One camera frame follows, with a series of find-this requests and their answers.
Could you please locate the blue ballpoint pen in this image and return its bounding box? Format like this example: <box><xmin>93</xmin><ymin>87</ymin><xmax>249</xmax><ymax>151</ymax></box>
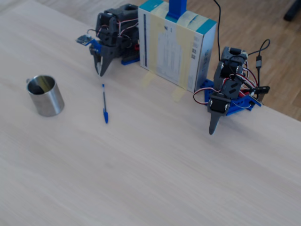
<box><xmin>101</xmin><ymin>83</ymin><xmax>109</xmax><ymax>124</ymax></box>

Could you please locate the grey pointed leader gripper finger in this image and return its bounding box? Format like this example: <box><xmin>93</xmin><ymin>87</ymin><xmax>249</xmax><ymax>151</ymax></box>
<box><xmin>208</xmin><ymin>112</ymin><xmax>222</xmax><ymax>136</ymax></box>

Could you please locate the blue leader arm base plate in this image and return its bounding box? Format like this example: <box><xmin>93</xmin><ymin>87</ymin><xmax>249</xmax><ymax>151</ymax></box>
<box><xmin>204</xmin><ymin>79</ymin><xmax>262</xmax><ymax>116</ymax></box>

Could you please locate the small camera circuit board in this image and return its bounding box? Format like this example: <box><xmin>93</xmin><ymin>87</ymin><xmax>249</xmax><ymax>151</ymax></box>
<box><xmin>75</xmin><ymin>34</ymin><xmax>93</xmax><ymax>46</ymax></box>

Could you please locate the blue follower arm base plate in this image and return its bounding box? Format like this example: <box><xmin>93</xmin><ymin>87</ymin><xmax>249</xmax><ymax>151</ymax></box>
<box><xmin>121</xmin><ymin>57</ymin><xmax>141</xmax><ymax>66</ymax></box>

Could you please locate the black object on floor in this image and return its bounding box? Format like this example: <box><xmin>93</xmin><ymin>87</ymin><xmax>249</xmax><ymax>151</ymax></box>
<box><xmin>283</xmin><ymin>0</ymin><xmax>301</xmax><ymax>22</ymax></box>

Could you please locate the blue camera mount bracket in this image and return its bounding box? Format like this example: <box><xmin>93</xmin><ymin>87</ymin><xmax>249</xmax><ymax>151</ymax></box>
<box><xmin>88</xmin><ymin>39</ymin><xmax>102</xmax><ymax>56</ymax></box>

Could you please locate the dark grey follower gripper body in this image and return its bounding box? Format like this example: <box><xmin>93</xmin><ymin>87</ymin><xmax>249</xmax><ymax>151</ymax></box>
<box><xmin>97</xmin><ymin>31</ymin><xmax>119</xmax><ymax>49</ymax></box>

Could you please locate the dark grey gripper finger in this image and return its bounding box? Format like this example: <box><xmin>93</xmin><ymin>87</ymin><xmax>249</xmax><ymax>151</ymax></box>
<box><xmin>90</xmin><ymin>45</ymin><xmax>104</xmax><ymax>75</ymax></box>
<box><xmin>99</xmin><ymin>46</ymin><xmax>117</xmax><ymax>77</ymax></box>

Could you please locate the yellow masking tape strip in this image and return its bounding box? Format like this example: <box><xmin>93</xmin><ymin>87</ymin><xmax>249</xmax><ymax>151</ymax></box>
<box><xmin>141</xmin><ymin>2</ymin><xmax>170</xmax><ymax>89</ymax></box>
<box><xmin>171</xmin><ymin>10</ymin><xmax>200</xmax><ymax>102</ymax></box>

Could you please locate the blue upright post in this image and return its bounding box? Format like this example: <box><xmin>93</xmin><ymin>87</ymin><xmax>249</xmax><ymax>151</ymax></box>
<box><xmin>166</xmin><ymin>0</ymin><xmax>188</xmax><ymax>23</ymax></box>

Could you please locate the black usb cable with adapter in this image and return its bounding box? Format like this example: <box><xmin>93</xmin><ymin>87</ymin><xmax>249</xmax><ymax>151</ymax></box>
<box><xmin>247</xmin><ymin>39</ymin><xmax>271</xmax><ymax>88</ymax></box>

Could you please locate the yellow and black marker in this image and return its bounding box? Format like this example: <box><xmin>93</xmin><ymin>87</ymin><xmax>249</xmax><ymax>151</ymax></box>
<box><xmin>31</xmin><ymin>77</ymin><xmax>50</xmax><ymax>94</ymax></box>

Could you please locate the red white black servo wire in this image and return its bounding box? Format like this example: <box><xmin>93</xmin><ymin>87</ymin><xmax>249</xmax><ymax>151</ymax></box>
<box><xmin>192</xmin><ymin>87</ymin><xmax>214</xmax><ymax>106</ymax></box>

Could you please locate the white and teal cardboard box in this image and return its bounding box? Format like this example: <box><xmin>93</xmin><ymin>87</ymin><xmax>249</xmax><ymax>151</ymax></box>
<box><xmin>138</xmin><ymin>0</ymin><xmax>217</xmax><ymax>94</ymax></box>

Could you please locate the long black power cable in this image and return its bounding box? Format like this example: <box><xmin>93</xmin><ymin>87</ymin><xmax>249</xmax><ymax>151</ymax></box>
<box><xmin>213</xmin><ymin>0</ymin><xmax>222</xmax><ymax>62</ymax></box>

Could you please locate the silver metal cup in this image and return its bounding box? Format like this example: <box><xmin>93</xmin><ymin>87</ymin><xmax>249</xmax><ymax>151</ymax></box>
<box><xmin>25</xmin><ymin>74</ymin><xmax>65</xmax><ymax>117</ymax></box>

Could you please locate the grey leader gripper body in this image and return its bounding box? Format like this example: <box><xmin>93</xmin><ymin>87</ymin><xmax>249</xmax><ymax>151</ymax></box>
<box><xmin>207</xmin><ymin>93</ymin><xmax>231</xmax><ymax>116</ymax></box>

